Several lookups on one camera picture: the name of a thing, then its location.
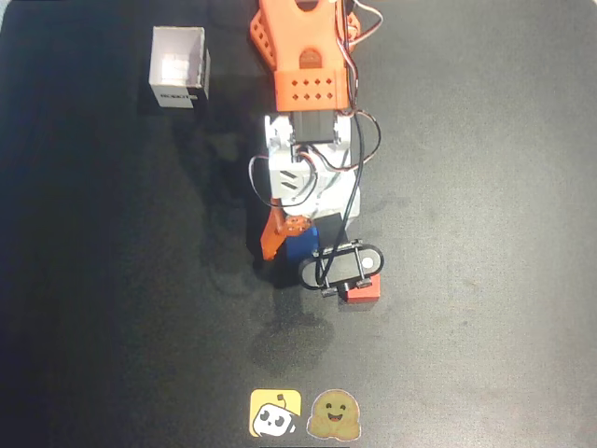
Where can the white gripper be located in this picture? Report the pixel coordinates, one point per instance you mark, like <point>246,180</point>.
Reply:
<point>295,226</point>

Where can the blue cube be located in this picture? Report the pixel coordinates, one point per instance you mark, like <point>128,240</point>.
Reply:
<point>301,252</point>

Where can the orange and white robot arm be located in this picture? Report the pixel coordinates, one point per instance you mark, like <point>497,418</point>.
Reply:
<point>303,46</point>

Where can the red cube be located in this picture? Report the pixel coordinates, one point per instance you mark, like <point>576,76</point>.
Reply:
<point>364,291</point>

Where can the white open cardboard box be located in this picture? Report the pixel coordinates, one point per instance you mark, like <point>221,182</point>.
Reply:
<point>179,65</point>

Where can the black oval webcam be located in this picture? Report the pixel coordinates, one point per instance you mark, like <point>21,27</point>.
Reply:
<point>342,267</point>

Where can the yellow robot face sticker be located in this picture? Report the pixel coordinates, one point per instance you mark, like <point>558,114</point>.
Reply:
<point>275,413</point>

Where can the smiling hugging face sticker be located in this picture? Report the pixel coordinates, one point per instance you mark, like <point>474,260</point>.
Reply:
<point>333,415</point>

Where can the black desk mat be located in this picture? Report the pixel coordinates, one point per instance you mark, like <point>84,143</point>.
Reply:
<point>466,233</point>

